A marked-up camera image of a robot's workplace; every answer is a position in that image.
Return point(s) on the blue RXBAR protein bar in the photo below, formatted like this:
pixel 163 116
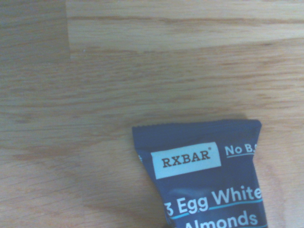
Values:
pixel 202 185

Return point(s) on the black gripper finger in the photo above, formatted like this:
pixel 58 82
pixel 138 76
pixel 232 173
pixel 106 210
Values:
pixel 167 226

